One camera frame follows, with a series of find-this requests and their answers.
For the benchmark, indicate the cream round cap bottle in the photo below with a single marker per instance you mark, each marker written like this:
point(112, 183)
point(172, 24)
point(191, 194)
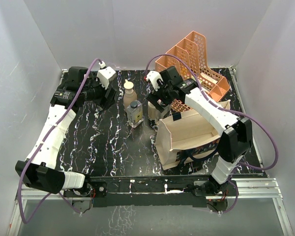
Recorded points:
point(153, 113)

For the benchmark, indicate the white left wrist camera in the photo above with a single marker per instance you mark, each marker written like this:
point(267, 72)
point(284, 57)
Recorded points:
point(105, 76)

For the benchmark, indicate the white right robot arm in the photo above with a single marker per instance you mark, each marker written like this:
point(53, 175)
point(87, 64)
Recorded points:
point(235, 133)

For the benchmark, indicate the beige pump bottle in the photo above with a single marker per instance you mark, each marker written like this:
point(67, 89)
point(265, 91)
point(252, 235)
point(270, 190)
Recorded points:
point(129, 95)

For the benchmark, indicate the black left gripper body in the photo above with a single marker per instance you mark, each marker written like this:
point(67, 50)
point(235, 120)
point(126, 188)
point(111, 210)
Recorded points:
point(93, 91)

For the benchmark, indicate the peach plastic file organizer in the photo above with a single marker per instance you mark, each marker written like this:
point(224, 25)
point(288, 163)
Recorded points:
point(193, 51)

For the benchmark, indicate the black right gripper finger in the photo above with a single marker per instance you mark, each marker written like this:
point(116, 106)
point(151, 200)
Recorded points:
point(153, 99)
point(163, 107)

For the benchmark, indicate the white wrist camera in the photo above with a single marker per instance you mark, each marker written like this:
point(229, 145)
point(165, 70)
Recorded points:
point(105, 76)
point(155, 79)

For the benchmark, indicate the large clear square bottle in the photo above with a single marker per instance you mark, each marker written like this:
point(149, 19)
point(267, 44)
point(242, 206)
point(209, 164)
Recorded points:
point(135, 113)

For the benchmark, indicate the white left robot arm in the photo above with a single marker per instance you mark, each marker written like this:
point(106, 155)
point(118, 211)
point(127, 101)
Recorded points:
point(77, 87)

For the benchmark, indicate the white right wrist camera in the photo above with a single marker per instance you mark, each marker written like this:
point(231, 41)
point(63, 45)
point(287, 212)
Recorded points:
point(155, 79)

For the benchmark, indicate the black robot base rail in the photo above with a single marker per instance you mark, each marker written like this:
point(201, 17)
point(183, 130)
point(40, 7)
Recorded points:
point(179, 190)

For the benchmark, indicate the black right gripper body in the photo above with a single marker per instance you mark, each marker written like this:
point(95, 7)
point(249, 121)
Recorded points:
point(163, 93)

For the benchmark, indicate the aluminium table frame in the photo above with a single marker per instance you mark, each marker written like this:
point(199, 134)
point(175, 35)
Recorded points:
point(103, 144)

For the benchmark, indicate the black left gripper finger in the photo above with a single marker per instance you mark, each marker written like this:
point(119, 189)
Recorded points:
point(102, 104)
point(110, 97)

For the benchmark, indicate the cream canvas tote bag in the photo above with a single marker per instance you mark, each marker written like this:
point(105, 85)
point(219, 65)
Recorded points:
point(190, 132)

